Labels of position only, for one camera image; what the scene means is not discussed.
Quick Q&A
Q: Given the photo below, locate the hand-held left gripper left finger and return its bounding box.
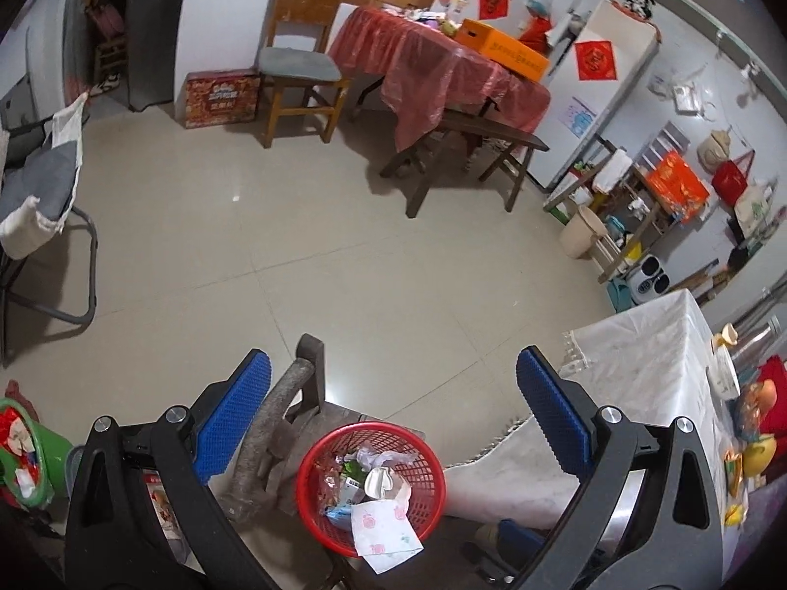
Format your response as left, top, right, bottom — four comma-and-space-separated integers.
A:
64, 347, 302, 590

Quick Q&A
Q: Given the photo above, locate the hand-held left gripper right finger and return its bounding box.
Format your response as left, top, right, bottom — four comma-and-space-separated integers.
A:
515, 346, 722, 590

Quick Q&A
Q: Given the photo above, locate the red plastic mesh basket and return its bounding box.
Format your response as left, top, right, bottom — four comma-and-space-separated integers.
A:
296, 423, 447, 557

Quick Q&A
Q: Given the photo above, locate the white plastic bag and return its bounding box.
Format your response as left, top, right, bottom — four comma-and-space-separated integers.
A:
357, 445, 416, 474

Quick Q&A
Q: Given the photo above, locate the white napkin with red print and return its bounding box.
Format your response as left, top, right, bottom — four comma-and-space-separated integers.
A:
350, 498, 424, 572

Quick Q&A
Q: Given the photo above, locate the worn wooden stool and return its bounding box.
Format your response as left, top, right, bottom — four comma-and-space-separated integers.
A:
218, 333, 426, 590

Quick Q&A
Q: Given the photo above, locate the white tablecloth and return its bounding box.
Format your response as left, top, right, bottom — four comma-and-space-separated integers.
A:
443, 288, 748, 579

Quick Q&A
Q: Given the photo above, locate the red printed box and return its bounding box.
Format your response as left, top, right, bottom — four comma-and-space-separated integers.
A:
144, 470, 185, 560

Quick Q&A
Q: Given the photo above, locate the teal dustpan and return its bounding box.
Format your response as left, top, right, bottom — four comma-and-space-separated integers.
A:
607, 276, 637, 314

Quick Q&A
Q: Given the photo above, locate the wooden shelf rack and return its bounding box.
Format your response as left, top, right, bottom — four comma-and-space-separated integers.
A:
544, 138, 683, 284

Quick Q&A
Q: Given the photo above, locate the white foot massager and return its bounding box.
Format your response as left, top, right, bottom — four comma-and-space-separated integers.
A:
627, 254, 671, 302

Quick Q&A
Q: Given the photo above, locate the white bowl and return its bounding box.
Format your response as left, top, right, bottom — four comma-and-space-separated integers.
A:
706, 347, 742, 400

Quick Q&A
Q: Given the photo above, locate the beige plastic bucket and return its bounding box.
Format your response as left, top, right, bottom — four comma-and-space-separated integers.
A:
559, 206, 606, 260

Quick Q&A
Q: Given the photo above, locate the green plastic basket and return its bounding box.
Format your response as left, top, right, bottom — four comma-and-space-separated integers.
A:
0, 396, 75, 511

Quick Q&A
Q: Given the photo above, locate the colourful snack bag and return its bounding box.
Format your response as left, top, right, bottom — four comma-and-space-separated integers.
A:
734, 379, 777, 440

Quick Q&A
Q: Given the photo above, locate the steel thermos bottle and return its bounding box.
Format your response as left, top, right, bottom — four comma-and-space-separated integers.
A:
728, 320, 776, 370

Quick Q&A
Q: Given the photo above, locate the yellow pot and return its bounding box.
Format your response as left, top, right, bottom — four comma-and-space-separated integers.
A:
741, 433, 777, 477

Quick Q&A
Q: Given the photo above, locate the red cushion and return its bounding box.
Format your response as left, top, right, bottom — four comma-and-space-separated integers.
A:
756, 355, 787, 440

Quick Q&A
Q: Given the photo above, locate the white towel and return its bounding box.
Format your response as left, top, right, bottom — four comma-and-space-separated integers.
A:
591, 150, 634, 193

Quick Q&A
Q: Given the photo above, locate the orange red gift bag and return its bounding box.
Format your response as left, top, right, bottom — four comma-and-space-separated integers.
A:
647, 149, 711, 225

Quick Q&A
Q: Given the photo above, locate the white tote bag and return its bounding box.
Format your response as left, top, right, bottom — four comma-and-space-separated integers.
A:
734, 178, 777, 237

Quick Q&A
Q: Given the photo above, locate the white drawer organiser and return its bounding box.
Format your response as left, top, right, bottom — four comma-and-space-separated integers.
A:
633, 121, 683, 176

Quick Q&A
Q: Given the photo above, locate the red tote bag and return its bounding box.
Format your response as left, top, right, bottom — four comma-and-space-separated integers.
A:
711, 149, 756, 204

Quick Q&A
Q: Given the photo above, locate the dark wooden bench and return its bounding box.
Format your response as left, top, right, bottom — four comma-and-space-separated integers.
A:
378, 109, 550, 219

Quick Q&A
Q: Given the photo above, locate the blue white poster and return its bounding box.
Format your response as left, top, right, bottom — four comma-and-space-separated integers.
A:
559, 96, 597, 138

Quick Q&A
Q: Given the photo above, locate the white refrigerator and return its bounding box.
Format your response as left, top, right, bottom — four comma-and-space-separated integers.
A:
541, 0, 662, 191

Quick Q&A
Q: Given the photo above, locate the beige hanging bag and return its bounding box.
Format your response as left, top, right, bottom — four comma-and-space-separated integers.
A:
696, 129, 732, 170

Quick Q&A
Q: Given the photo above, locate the metal folding chair with cushion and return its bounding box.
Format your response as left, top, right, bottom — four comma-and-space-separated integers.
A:
0, 92, 99, 363

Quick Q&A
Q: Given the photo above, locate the red gift box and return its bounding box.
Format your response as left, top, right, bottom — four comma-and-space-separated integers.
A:
184, 69, 261, 130

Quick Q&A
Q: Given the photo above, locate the red diamond paper on refrigerator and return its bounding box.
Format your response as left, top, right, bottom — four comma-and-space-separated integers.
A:
575, 40, 617, 82

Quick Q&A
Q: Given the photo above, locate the wooden chair with grey cushion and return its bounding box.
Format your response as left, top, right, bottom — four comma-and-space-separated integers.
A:
255, 0, 351, 149

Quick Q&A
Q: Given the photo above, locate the orange cardboard box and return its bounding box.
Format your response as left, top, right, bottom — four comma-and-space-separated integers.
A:
454, 18, 550, 83

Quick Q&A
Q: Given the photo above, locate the red hanging bag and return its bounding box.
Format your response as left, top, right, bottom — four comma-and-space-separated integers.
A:
519, 15, 554, 50

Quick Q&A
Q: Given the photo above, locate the red plastic tablecloth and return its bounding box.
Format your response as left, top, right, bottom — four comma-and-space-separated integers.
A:
326, 5, 552, 153

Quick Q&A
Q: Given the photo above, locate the dark grey door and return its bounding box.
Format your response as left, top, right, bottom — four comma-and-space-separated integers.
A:
126, 0, 194, 113

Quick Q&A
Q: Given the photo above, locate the clear plastic bag on wall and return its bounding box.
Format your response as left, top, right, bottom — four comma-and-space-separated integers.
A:
670, 70, 717, 118

